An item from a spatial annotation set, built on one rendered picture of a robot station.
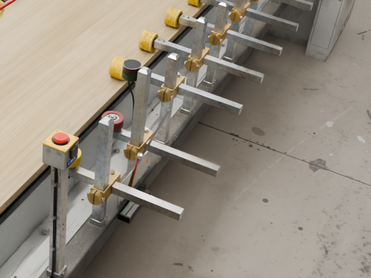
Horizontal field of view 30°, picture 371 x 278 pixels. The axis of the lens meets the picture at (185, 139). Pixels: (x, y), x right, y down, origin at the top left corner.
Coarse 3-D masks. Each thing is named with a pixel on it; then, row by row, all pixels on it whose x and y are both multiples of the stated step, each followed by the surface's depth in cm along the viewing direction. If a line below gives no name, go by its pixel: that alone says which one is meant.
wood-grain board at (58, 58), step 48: (48, 0) 307; (96, 0) 313; (144, 0) 319; (0, 48) 270; (48, 48) 275; (96, 48) 280; (0, 96) 246; (48, 96) 250; (96, 96) 254; (0, 144) 225; (0, 192) 208
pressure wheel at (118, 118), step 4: (108, 112) 246; (112, 112) 246; (116, 112) 246; (108, 116) 244; (112, 116) 243; (116, 116) 245; (120, 116) 245; (116, 120) 243; (120, 120) 243; (116, 124) 241; (120, 124) 243; (116, 128) 243; (120, 128) 244
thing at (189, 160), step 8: (120, 136) 245; (128, 136) 244; (152, 144) 242; (160, 144) 243; (152, 152) 243; (160, 152) 242; (168, 152) 240; (176, 152) 240; (176, 160) 241; (184, 160) 239; (192, 160) 238; (200, 160) 239; (200, 168) 238; (208, 168) 237; (216, 168) 237
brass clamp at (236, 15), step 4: (248, 4) 314; (232, 8) 309; (244, 8) 311; (232, 12) 307; (236, 12) 307; (240, 12) 308; (244, 12) 311; (232, 16) 308; (236, 16) 307; (240, 16) 308; (244, 16) 314; (232, 20) 309; (236, 20) 309; (240, 20) 310
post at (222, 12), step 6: (222, 6) 282; (228, 6) 284; (222, 12) 284; (216, 18) 286; (222, 18) 285; (216, 24) 288; (222, 24) 287; (216, 30) 289; (222, 30) 290; (210, 48) 295; (216, 48) 294; (210, 54) 297; (216, 54) 295; (210, 72) 302; (210, 78) 303
